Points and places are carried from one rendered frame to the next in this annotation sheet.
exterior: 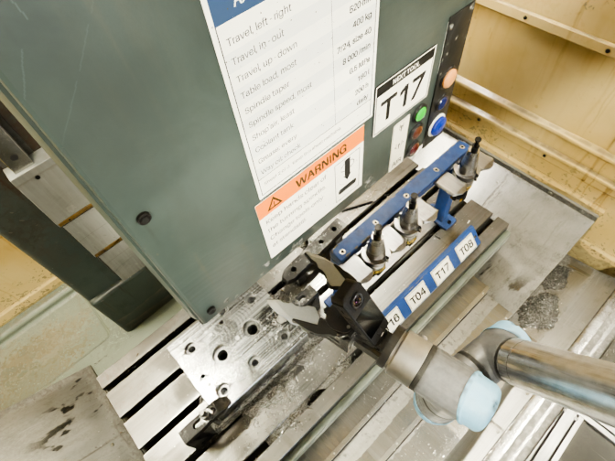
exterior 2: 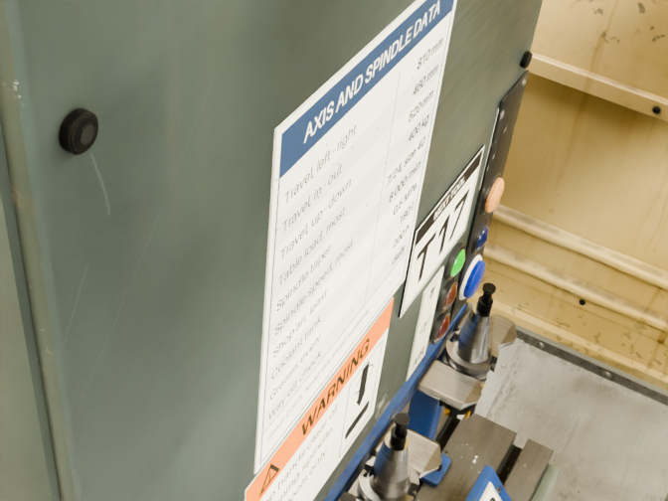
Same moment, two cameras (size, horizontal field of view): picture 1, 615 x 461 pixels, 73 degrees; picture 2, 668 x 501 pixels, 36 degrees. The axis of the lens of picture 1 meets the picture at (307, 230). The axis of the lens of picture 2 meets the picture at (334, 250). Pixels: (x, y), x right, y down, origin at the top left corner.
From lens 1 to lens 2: 19 cm
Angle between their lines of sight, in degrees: 24
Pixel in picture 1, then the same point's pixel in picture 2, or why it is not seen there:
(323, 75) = (367, 224)
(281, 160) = (295, 388)
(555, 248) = (643, 486)
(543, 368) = not seen: outside the picture
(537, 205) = (589, 403)
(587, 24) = (612, 66)
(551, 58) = (563, 124)
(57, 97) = (95, 333)
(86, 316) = not seen: outside the picture
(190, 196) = (180, 486)
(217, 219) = not seen: outside the picture
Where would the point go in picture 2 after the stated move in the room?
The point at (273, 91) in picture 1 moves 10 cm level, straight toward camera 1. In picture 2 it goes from (312, 263) to (434, 437)
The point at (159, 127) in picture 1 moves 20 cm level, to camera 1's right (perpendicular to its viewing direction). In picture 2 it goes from (182, 360) to (635, 231)
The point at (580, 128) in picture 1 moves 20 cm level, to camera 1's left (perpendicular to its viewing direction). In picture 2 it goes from (637, 245) to (526, 277)
